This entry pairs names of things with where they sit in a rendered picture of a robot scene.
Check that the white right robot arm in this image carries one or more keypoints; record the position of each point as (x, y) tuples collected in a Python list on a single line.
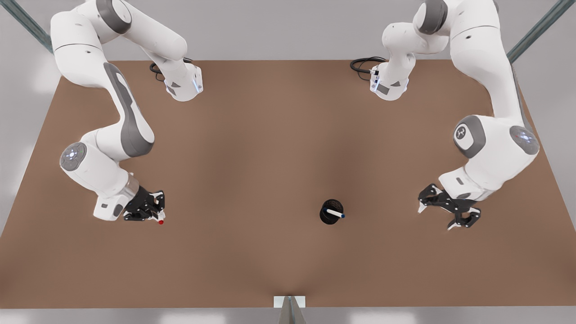
[(121, 121)]

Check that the white pen with blue cap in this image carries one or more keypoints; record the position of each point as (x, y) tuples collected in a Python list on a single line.
[(335, 213)]

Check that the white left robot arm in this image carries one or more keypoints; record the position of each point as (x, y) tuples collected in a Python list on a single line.
[(490, 144)]

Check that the black pen holder cup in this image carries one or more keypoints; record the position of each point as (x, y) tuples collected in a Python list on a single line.
[(330, 218)]

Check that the silver frame post with foot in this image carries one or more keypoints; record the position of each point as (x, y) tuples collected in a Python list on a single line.
[(290, 308)]

